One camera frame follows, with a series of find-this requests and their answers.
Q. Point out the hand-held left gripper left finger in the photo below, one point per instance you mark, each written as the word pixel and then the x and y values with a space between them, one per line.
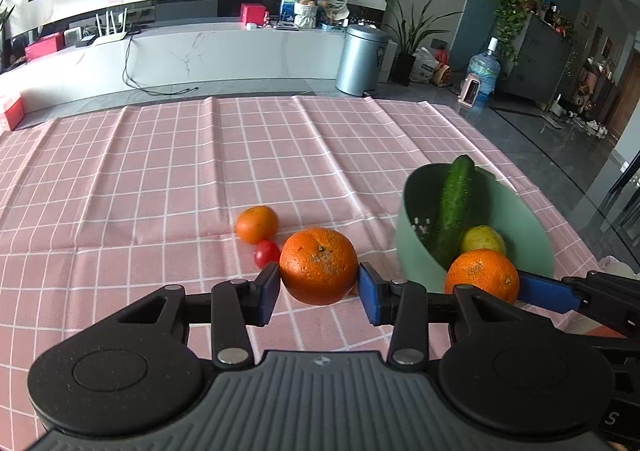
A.
pixel 270 293

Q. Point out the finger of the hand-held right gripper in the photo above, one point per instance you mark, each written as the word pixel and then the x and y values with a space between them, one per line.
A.
pixel 547 293

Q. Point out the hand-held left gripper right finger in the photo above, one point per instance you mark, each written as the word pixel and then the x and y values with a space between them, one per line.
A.
pixel 371 296

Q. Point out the red cherry tomato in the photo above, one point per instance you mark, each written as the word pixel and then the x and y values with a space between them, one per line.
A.
pixel 265 253

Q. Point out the large orange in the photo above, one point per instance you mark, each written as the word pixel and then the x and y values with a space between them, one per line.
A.
pixel 319 265

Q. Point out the green plastic bowl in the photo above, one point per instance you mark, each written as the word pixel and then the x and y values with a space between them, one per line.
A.
pixel 420 256

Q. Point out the medium orange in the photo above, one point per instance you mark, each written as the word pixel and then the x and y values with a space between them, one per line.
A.
pixel 482 278

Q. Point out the small orange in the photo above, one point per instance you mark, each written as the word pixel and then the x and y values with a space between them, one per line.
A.
pixel 256 223

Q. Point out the orange rug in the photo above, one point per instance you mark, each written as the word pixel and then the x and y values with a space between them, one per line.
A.
pixel 595 331

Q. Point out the yellow-green lemon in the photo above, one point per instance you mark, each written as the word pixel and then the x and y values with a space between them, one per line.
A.
pixel 482 240

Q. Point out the green cucumber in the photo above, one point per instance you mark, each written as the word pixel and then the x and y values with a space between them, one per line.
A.
pixel 452 216

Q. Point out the pink checkered tablecloth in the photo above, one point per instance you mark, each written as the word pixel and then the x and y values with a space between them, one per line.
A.
pixel 150 191

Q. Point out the pink space heater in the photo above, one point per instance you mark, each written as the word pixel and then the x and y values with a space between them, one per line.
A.
pixel 470 91

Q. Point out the blue water jug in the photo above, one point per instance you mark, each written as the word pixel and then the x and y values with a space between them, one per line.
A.
pixel 485 73

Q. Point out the long-leaf plant in black pot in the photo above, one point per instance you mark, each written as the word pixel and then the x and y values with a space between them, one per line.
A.
pixel 402 66

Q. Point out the dark grey cabinet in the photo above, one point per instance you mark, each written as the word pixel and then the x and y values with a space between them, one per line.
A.
pixel 542 61

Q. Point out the silver pedal trash can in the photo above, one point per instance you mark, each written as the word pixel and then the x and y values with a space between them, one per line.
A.
pixel 360 61

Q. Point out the red and orange bag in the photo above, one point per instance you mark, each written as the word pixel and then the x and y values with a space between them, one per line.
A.
pixel 442 71

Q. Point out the white plastic bag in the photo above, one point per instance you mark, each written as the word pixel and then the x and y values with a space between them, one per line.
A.
pixel 424 65

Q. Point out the white marble tv console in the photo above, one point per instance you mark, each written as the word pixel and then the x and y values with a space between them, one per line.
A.
pixel 225 51

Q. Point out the upright red box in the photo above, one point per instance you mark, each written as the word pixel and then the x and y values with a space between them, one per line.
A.
pixel 252 13

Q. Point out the trailing green ivy plant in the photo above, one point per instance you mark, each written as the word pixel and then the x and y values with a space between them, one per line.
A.
pixel 510 6

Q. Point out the blue picture box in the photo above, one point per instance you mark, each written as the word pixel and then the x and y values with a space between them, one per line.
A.
pixel 287 1

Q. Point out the white wifi router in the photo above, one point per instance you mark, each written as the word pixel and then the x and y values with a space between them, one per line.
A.
pixel 112 37

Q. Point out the red and white carton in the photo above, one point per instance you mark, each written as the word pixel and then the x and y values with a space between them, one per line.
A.
pixel 10 111

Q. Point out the small white desk device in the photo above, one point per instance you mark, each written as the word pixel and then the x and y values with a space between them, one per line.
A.
pixel 73 37

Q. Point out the flat red box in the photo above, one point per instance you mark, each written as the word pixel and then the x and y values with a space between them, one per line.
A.
pixel 45 48

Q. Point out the thin-leaf green plant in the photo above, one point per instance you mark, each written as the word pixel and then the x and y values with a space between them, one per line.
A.
pixel 5 13

